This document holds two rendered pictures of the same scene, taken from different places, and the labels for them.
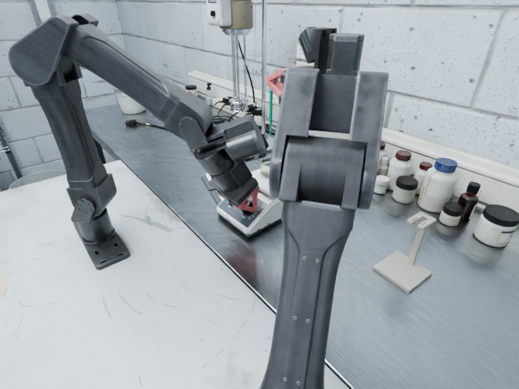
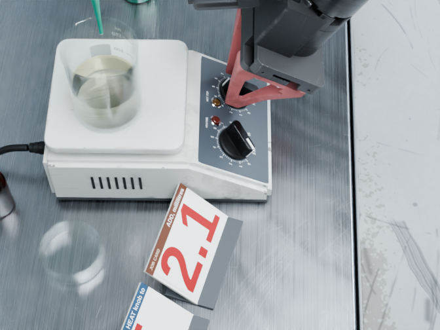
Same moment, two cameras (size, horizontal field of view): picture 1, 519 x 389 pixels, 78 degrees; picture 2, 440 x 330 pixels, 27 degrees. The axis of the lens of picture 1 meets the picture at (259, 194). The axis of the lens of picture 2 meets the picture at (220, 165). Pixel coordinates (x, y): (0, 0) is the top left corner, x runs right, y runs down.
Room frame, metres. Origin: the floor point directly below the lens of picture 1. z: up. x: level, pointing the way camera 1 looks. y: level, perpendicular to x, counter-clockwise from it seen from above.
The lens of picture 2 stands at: (1.00, 0.35, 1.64)
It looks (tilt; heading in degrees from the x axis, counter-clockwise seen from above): 58 degrees down; 222
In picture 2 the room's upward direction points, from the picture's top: straight up
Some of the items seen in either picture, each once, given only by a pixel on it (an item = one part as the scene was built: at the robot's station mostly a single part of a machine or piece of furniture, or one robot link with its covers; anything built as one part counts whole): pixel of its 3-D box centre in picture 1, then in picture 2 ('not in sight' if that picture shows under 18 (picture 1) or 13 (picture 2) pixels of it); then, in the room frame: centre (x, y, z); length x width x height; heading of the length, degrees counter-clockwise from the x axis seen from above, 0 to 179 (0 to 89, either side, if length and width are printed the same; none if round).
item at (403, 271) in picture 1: (409, 247); not in sight; (0.46, -0.29, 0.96); 0.08 x 0.08 x 0.13; 36
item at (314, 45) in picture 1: (313, 57); not in sight; (0.63, -0.10, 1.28); 0.07 x 0.06 x 0.11; 130
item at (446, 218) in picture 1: (450, 214); not in sight; (0.63, -0.46, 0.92); 0.04 x 0.04 x 0.04
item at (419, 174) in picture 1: (422, 177); not in sight; (0.78, -0.45, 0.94); 0.05 x 0.05 x 0.09
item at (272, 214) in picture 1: (266, 197); (150, 122); (0.68, -0.02, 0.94); 0.22 x 0.13 x 0.08; 131
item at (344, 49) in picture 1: (339, 74); not in sight; (0.56, -0.13, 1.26); 0.12 x 0.09 x 0.12; 165
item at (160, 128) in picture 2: (273, 178); (118, 94); (0.70, -0.04, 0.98); 0.12 x 0.12 x 0.01; 41
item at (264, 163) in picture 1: (270, 160); (107, 80); (0.72, -0.03, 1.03); 0.07 x 0.06 x 0.08; 93
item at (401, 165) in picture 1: (399, 170); not in sight; (0.80, -0.40, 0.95); 0.06 x 0.06 x 0.11
